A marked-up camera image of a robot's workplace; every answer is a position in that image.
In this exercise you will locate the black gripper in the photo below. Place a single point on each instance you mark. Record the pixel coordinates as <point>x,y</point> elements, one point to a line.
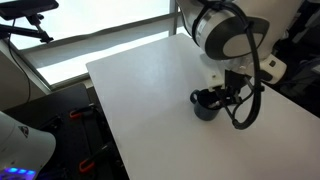
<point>236,82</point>

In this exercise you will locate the black camera on stand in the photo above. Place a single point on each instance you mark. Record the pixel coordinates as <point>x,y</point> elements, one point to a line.
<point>26,7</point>

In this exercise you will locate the dark teal mug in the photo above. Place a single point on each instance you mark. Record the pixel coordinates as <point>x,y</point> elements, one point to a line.
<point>203,113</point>

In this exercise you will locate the orange and white marker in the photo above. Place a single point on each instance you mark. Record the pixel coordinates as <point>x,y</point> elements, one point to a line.
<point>215,105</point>

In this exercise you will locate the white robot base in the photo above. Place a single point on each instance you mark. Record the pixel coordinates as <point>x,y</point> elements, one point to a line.
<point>23,146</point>

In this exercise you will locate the black robot cart top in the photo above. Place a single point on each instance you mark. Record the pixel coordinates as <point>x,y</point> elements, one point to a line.
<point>50,100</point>

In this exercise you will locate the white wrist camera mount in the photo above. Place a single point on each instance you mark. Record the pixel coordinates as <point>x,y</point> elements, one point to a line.
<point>214,80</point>

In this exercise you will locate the grey window frame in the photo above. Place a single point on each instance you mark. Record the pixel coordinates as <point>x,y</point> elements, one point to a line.
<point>100,33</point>

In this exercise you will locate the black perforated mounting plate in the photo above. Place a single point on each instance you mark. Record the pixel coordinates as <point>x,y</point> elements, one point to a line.
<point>70,143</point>

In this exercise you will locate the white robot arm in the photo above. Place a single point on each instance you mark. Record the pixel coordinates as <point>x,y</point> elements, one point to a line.
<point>266,20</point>

